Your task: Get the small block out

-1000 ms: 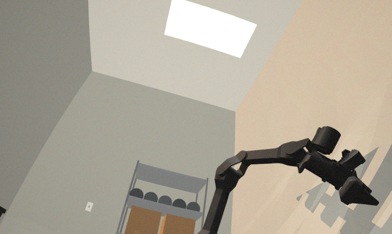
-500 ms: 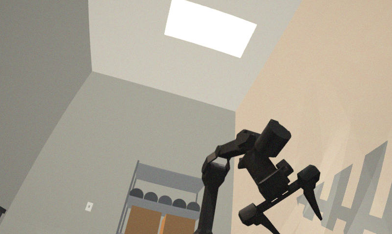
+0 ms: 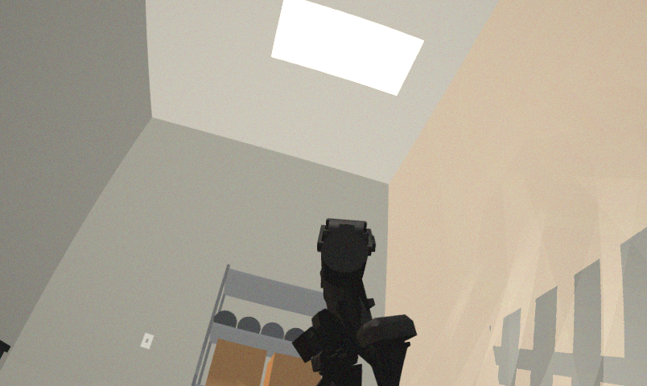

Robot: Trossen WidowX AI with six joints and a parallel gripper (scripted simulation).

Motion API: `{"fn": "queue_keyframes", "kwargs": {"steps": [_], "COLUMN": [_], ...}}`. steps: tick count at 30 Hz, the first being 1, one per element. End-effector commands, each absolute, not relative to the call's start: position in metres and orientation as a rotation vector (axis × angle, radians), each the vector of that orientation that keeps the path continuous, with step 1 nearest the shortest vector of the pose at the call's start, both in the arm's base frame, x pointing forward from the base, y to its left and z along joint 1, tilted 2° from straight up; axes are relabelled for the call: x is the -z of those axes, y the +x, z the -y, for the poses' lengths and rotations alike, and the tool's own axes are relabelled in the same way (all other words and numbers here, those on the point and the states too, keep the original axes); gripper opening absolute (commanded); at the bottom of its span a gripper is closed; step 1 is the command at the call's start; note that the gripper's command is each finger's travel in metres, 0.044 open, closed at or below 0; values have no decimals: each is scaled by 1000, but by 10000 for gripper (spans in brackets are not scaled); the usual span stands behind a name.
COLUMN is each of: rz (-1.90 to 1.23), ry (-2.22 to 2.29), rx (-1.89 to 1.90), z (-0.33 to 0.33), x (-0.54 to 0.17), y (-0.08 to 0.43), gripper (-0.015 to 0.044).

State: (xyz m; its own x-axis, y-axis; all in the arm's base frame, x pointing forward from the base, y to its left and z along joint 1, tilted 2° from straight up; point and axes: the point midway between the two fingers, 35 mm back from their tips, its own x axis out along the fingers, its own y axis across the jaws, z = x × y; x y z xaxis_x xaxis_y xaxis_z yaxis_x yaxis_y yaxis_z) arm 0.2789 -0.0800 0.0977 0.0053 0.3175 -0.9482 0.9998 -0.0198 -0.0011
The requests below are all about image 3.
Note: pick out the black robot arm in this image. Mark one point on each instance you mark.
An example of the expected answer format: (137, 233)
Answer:
(345, 246)

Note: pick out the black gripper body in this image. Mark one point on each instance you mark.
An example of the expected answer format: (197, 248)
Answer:
(377, 332)

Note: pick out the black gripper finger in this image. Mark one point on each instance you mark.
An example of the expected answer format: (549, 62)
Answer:
(387, 362)
(344, 376)

